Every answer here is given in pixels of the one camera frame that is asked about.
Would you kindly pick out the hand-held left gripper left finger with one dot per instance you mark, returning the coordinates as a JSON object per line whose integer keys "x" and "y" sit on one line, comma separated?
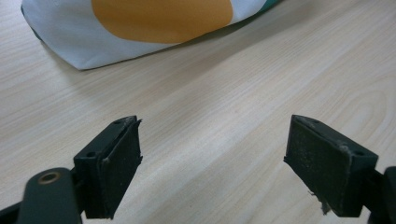
{"x": 107, "y": 168}

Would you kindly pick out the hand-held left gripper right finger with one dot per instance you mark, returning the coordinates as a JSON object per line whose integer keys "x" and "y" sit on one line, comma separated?
{"x": 327, "y": 168}

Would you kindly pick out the white cloth with orange circle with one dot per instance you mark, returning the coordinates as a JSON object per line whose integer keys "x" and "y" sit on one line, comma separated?
{"x": 93, "y": 43}

